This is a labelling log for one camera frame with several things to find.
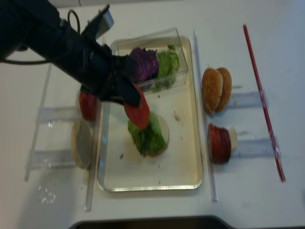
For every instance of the bottom bun on tray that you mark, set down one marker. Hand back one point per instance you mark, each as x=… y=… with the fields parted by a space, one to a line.
x=165 y=133

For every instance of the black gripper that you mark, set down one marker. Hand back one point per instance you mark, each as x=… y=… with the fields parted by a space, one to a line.
x=103 y=81

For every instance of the green lettuce in container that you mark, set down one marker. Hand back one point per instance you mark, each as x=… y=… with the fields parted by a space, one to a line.
x=168 y=65

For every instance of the clear rail far left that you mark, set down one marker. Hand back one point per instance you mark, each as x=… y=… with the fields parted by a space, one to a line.
x=37 y=124

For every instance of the clear holder lower right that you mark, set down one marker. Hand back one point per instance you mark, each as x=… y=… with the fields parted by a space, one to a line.
x=253 y=148

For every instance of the sesame bun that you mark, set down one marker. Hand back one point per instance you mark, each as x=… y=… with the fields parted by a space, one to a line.
x=226 y=90
x=212 y=86

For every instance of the white cheese slice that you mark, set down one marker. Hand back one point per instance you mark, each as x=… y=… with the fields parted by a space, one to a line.
x=233 y=138

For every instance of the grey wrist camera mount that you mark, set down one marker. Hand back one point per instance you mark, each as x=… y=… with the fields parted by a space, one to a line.
x=99 y=24

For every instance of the clear holder upper left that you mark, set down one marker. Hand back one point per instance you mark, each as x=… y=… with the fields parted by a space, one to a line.
x=57 y=114

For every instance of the clear holder upper right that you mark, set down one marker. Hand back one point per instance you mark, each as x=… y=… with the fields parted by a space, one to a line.
x=247 y=100

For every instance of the sesame bun rear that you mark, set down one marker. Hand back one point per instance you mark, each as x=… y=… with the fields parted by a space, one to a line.
x=226 y=90

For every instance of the black device bottom edge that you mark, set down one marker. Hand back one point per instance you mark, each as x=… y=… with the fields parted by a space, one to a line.
x=181 y=222

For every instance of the clear plastic container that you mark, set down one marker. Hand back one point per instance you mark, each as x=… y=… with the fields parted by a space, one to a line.
x=166 y=35

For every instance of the clear rail left of tray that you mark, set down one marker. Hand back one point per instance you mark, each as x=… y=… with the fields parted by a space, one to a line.
x=94 y=157

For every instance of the clear holder lower left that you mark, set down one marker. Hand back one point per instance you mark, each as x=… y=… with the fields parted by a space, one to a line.
x=50 y=159

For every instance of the clear holder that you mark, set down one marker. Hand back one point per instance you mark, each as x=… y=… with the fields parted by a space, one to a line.
x=57 y=114
x=253 y=148
x=50 y=159
x=247 y=100

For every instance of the tomato slice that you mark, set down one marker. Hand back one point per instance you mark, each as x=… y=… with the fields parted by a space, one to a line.
x=138 y=115

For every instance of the metal baking tray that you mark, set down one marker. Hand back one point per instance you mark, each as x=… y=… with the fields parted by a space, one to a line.
x=179 y=166

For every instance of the green lettuce on bun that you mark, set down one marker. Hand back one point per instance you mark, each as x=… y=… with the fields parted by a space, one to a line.
x=149 y=139

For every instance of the purple cabbage leaf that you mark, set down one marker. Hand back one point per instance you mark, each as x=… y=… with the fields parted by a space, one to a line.
x=146 y=64

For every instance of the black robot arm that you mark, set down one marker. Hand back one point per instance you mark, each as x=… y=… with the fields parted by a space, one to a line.
x=36 y=24

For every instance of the bun half left side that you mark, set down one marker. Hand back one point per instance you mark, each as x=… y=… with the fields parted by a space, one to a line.
x=81 y=144

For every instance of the stack of tomato slices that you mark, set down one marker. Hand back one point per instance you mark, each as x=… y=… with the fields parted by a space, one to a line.
x=87 y=106

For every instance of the sesame bun front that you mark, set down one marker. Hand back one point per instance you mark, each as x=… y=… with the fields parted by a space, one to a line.
x=212 y=86

